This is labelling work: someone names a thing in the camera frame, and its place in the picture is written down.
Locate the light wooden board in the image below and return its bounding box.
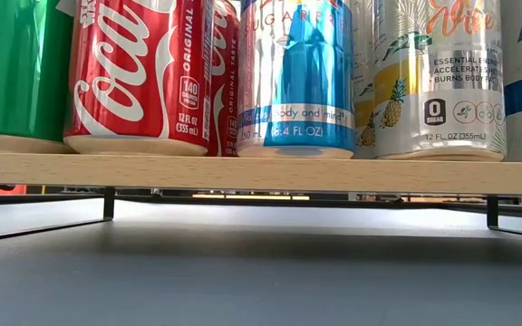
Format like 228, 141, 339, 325
0, 151, 522, 245

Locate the red cabinet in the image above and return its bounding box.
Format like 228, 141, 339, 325
0, 183, 27, 196

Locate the green Sprite can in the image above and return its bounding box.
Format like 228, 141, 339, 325
0, 0, 75, 155

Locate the blue silver Red Bull can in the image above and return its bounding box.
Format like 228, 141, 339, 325
236, 0, 357, 159

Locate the red Coca-Cola can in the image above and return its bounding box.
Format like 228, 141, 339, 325
206, 0, 242, 158
63, 0, 217, 158

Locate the black metal table frame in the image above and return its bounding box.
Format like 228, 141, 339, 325
0, 192, 522, 222

